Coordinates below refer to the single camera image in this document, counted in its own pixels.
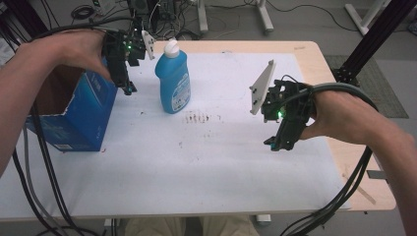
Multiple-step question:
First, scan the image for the black cable bundle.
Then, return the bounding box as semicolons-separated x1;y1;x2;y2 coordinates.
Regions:
0;16;146;236

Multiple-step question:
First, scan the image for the small metal bracket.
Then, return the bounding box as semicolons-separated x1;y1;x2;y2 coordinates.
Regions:
366;169;388;181

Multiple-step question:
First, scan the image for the thin wooden stick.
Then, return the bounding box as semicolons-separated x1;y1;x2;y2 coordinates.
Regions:
341;172;377;207

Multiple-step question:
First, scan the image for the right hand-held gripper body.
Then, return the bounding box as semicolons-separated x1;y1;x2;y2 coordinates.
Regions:
249;59;317;152

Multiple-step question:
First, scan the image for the grey floor rug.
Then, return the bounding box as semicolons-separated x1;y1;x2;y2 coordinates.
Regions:
324;54;410;120

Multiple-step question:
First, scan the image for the blue cardboard box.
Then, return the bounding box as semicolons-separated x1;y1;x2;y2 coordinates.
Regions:
24;58;119;152

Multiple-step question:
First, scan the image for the black metal frame post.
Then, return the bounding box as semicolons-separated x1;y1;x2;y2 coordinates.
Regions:
331;0;417;87

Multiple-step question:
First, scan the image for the dark grey cable bundle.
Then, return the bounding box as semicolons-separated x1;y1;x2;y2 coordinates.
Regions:
278;74;382;236

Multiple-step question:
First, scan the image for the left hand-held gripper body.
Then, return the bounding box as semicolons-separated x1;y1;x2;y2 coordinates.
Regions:
101;27;157;89

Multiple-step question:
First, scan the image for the person's left hand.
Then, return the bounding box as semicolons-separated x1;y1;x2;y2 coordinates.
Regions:
18;29;113;83

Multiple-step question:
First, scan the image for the dark electronics box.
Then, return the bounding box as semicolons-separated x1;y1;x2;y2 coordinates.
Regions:
127;0;160;18

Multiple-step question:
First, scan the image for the white desk leg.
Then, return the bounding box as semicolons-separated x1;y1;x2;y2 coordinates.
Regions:
343;0;392;36
255;0;275;34
196;0;209;33

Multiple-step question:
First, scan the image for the white table mat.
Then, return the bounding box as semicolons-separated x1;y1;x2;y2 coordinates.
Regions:
0;52;352;221

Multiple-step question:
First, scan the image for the person's right hand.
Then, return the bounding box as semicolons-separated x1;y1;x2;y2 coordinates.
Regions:
299;89;378;146

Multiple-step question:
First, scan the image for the coiled black cable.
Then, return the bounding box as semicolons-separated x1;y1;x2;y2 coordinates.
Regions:
70;4;96;22

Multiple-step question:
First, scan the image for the blue detergent bottle white cap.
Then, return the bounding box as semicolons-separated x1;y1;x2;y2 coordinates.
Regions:
154;37;192;115

